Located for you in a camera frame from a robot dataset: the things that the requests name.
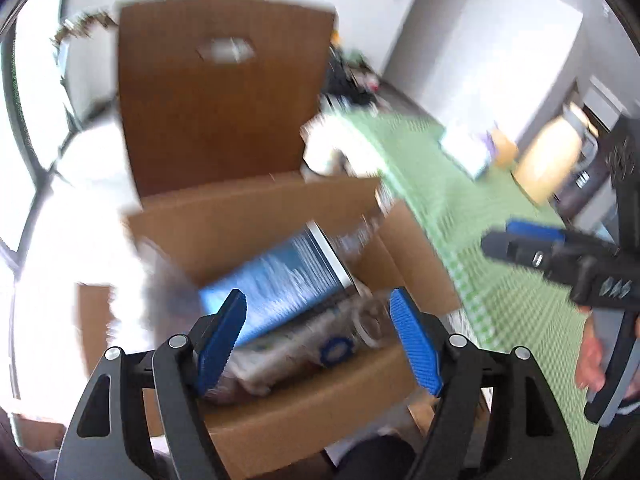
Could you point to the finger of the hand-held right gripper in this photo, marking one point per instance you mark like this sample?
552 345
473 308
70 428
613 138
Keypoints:
520 252
537 231

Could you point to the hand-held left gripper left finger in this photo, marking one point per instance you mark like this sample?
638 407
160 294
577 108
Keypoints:
220 340

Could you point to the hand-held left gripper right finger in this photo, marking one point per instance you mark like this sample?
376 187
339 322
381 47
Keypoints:
415 340

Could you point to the clear plastic cup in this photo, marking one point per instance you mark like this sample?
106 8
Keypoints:
372 322

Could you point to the white printed carton box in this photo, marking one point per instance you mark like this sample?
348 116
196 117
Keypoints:
285 280

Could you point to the brown cardboard box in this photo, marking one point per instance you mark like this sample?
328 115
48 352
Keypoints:
260 205

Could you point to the person's right hand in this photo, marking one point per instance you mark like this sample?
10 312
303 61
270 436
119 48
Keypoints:
590 367

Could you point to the yellow thermos jug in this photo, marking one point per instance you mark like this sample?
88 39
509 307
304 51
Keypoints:
547 155

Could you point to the green checked tablecloth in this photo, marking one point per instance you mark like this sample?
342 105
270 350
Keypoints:
450 210

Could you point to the yellow mug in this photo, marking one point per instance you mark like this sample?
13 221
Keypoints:
505 147

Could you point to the purple blue tissue box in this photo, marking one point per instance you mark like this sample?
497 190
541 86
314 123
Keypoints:
465 152

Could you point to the black folding chair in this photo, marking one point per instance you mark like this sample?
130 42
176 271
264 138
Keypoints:
345 75

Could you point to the black window frame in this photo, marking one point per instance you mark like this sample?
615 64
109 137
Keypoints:
20 125

